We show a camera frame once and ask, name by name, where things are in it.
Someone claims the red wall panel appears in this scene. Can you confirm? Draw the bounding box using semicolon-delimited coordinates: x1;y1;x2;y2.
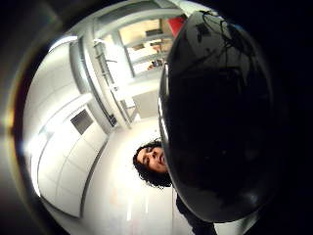
167;16;188;38

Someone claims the grey ceiling vent grille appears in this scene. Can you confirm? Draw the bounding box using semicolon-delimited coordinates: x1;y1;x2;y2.
69;108;95;136

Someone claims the the person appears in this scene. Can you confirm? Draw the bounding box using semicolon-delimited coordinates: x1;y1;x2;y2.
132;138;218;235

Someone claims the bright ceiling light strip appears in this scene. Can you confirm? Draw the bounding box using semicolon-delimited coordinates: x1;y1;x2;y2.
48;34;79;53

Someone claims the grey framed glass partition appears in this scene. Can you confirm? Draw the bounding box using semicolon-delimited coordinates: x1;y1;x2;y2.
93;7;188;80

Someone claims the grey metal cable tray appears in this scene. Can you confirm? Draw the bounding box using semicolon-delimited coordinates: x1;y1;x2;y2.
93;38;139;129

